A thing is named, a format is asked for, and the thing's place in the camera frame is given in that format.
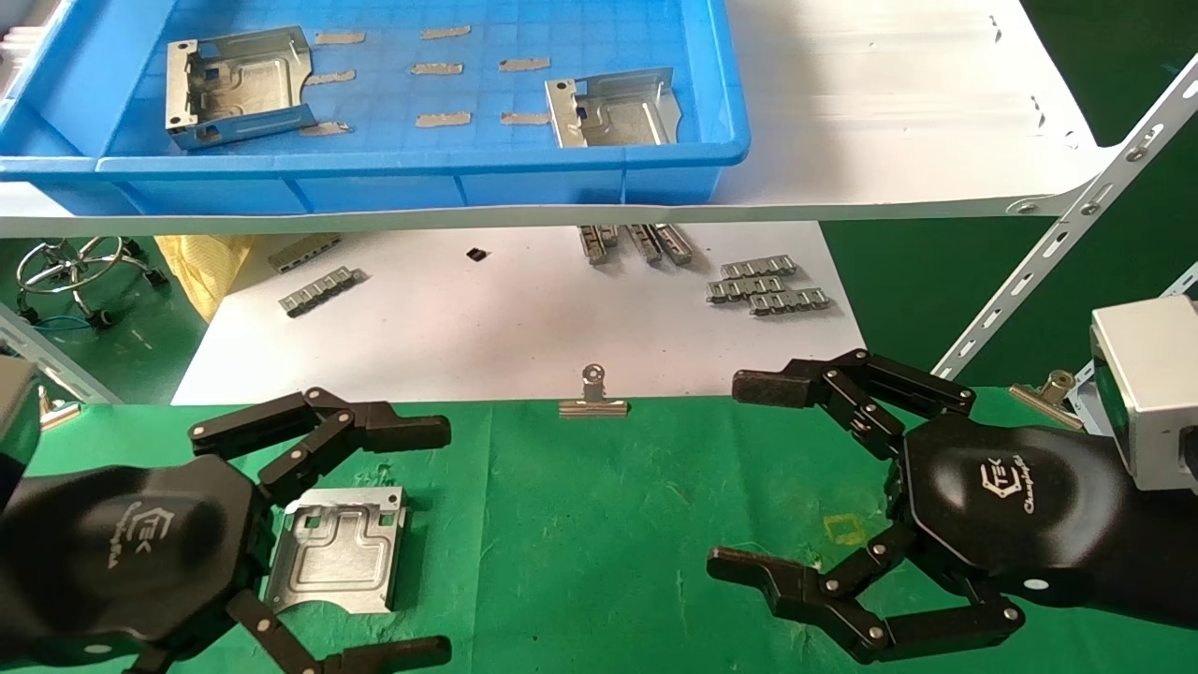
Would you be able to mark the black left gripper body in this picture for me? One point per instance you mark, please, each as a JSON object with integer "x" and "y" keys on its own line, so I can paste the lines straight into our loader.
{"x": 140, "y": 543}

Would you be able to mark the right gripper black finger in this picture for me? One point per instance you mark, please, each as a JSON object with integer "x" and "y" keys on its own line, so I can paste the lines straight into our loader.
{"x": 796, "y": 594}
{"x": 786, "y": 386}

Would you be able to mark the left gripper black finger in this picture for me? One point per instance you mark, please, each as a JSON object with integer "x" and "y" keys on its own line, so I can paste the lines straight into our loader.
{"x": 398, "y": 431}
{"x": 393, "y": 655}

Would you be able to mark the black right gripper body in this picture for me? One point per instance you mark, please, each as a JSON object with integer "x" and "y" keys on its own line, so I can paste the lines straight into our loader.
{"x": 1011, "y": 505}

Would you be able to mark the sheet metal bracket part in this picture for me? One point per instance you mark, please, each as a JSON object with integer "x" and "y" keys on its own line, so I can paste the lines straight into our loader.
{"x": 337, "y": 552}
{"x": 243, "y": 80}
{"x": 618, "y": 117}

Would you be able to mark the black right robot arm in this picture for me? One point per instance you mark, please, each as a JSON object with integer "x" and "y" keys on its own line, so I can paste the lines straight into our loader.
{"x": 1170, "y": 562}

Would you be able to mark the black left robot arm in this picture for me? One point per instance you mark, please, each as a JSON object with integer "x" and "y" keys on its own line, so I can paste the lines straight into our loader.
{"x": 11, "y": 580}

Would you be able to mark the small grey metal connector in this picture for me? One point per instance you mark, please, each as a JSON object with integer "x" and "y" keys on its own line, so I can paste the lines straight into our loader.
{"x": 758, "y": 268}
{"x": 318, "y": 290}
{"x": 674, "y": 243}
{"x": 644, "y": 243}
{"x": 791, "y": 301}
{"x": 594, "y": 243}
{"x": 304, "y": 251}
{"x": 739, "y": 289}

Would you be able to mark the silver binder clip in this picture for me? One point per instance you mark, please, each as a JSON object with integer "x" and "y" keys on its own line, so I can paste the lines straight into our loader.
{"x": 593, "y": 406}
{"x": 1058, "y": 384}
{"x": 61, "y": 412}

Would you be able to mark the green table cloth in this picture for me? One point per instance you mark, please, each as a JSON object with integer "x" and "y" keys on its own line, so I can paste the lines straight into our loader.
{"x": 608, "y": 524}

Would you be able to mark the blue plastic bin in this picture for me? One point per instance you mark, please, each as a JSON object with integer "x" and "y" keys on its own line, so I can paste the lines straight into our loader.
{"x": 374, "y": 187}

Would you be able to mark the chrome chair base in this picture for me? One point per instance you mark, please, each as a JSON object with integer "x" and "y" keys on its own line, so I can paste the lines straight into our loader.
{"x": 73, "y": 271}

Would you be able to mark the white shelf board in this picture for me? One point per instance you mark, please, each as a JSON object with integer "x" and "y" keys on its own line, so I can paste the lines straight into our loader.
{"x": 889, "y": 112}

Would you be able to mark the grey tape strip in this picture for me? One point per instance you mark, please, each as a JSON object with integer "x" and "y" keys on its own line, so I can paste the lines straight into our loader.
{"x": 524, "y": 65}
{"x": 445, "y": 32}
{"x": 443, "y": 119}
{"x": 436, "y": 68}
{"x": 524, "y": 118}
{"x": 323, "y": 129}
{"x": 328, "y": 77}
{"x": 337, "y": 37}

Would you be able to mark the white plastic tray stack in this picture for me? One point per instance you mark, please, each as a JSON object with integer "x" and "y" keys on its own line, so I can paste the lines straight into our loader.
{"x": 19, "y": 56}

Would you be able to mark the long aluminium base plate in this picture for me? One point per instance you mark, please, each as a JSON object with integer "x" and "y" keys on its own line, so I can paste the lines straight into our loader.
{"x": 468, "y": 328}

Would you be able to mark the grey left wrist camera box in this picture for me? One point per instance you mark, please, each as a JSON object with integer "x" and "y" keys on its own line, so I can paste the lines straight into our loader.
{"x": 14, "y": 421}

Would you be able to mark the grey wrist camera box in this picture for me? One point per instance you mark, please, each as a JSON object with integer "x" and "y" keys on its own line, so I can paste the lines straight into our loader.
{"x": 1151, "y": 374}
{"x": 14, "y": 421}

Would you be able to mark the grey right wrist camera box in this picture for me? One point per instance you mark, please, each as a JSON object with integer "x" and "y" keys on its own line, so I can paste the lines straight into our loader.
{"x": 1151, "y": 374}

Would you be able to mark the grey metal frame rail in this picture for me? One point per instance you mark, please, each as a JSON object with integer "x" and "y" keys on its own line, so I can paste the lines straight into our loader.
{"x": 56, "y": 360}

